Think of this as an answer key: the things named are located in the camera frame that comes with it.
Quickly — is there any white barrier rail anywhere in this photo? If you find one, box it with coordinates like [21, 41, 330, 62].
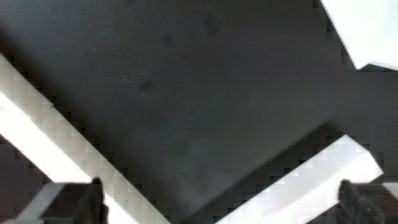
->
[0, 54, 170, 224]
[214, 135, 383, 224]

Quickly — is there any white drawer cabinet frame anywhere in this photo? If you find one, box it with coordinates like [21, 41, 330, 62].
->
[319, 0, 398, 71]

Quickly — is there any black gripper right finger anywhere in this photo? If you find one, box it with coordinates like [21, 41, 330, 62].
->
[337, 180, 398, 224]

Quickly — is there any white front barrier rail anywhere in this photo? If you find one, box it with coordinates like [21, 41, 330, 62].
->
[0, 54, 170, 224]

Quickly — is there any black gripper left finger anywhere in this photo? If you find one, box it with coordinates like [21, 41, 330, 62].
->
[15, 178, 108, 224]

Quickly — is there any white right barrier rail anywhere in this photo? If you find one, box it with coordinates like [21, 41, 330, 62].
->
[214, 135, 383, 224]

